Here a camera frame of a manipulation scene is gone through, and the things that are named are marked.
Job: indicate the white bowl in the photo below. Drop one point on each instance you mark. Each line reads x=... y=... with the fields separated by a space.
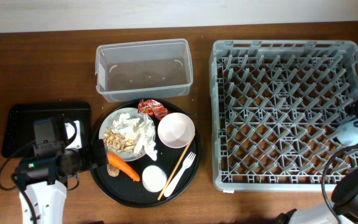
x=176 y=130

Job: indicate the black rectangular tray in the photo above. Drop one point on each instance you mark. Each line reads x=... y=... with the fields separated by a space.
x=20 y=122

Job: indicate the white plastic fork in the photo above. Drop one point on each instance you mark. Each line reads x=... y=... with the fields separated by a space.
x=185 y=165

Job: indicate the red snack wrapper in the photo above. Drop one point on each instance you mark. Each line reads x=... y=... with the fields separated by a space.
x=152 y=108

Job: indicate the orange carrot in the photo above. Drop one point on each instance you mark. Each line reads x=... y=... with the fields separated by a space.
x=117 y=162

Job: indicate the brown round cookie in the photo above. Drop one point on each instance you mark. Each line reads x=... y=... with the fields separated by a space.
x=112 y=171

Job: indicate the white cup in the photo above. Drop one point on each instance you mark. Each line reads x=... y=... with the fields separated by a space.
x=153 y=179

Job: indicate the grey dishwasher rack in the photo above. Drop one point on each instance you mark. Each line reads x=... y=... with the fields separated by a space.
x=276 y=106

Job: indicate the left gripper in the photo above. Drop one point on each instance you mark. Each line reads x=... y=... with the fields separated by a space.
x=101 y=153

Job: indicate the wooden chopstick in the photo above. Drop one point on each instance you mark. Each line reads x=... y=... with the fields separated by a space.
x=175 y=169

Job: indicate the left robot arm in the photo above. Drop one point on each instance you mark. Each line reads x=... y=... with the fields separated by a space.
x=42 y=182

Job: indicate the clear plastic bin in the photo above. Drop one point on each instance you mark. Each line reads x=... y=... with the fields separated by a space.
x=147 y=69

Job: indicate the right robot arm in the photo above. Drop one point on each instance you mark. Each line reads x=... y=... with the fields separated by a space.
x=342 y=207

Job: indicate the light blue cup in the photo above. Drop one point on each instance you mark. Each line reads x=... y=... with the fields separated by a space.
x=348 y=133

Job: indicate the white napkin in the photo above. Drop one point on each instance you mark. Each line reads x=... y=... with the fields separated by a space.
x=135 y=130

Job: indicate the pile of peanut shells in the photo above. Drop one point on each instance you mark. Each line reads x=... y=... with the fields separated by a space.
x=122 y=140

